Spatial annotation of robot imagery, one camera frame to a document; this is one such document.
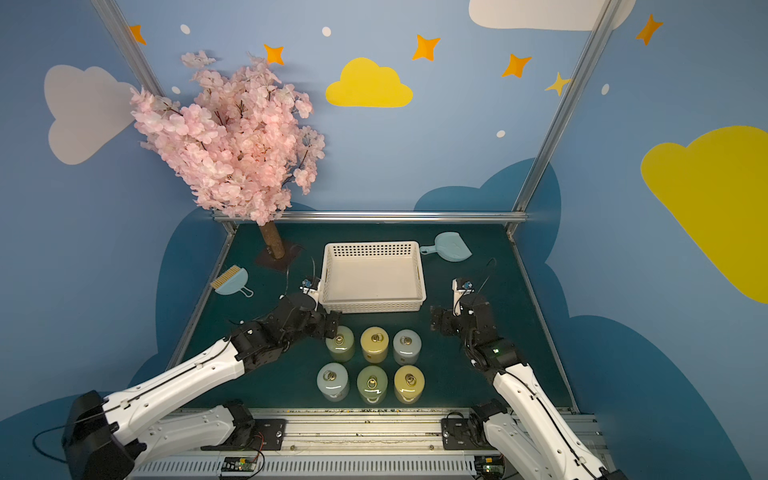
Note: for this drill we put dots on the aluminium back frame bar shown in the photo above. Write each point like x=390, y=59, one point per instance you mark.
x=403, y=217

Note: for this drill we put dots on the green tea canister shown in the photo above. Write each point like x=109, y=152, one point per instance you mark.
x=372, y=384
x=342, y=346

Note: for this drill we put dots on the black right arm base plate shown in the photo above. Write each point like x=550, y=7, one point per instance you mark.
x=458, y=433

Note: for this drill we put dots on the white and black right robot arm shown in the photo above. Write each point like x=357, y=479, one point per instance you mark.
x=528, y=431

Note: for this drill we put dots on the light blue hand brush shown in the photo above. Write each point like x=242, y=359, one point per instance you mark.
x=233, y=280

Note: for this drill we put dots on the left aluminium frame post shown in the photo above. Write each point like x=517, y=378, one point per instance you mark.
x=148, y=99

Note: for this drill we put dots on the yellow tea canister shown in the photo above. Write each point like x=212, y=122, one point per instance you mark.
x=374, y=342
x=409, y=384

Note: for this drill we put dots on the white perforated plastic basket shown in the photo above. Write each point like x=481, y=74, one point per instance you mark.
x=372, y=277

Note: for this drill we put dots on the yellow tea canister back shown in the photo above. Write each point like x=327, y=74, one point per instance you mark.
x=374, y=342

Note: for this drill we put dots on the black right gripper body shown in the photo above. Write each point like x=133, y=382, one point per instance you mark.
x=455, y=320

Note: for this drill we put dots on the yellow tea canister front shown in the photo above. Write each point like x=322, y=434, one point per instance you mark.
x=409, y=384

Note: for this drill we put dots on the controller board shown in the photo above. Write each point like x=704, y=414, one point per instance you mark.
x=489, y=468
x=239, y=466

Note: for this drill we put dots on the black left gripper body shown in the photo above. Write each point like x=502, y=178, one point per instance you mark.
x=321, y=319

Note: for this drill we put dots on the aluminium front rail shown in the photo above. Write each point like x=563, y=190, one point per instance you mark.
x=365, y=432

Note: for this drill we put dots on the right controller board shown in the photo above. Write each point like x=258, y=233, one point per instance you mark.
x=489, y=468

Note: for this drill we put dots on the blue tea canister front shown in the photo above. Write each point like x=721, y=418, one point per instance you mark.
x=333, y=382

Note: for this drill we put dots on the grey-blue tea canister back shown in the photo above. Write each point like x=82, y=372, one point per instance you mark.
x=406, y=346

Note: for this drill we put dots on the pink cherry blossom tree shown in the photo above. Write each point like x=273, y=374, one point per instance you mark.
x=239, y=145

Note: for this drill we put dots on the right aluminium frame post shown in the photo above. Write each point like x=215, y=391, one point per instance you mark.
x=606, y=22

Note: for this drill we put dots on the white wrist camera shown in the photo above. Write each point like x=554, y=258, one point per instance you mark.
x=310, y=287
x=461, y=287

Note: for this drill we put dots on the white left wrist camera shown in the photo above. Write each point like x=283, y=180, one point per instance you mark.
x=310, y=287

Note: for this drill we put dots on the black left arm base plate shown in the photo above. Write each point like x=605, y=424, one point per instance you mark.
x=265, y=435

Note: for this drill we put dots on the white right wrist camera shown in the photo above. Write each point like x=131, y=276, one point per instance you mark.
x=461, y=287

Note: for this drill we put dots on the aluminium frame post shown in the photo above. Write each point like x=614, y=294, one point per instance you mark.
x=148, y=99
x=606, y=22

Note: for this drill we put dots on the left controller board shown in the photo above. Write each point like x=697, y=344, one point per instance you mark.
x=239, y=466

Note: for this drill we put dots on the light blue dustpan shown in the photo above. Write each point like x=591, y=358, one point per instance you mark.
x=449, y=246

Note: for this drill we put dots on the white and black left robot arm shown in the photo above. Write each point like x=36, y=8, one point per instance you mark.
x=108, y=437

